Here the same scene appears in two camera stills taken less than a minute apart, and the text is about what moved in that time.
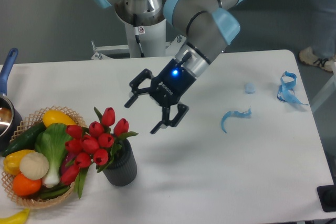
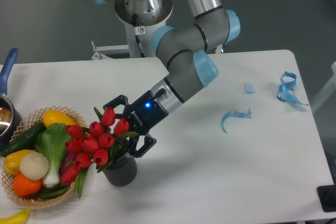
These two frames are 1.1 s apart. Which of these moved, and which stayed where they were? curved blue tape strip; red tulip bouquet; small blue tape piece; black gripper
Moved: black gripper
Stayed: small blue tape piece; red tulip bouquet; curved blue tape strip
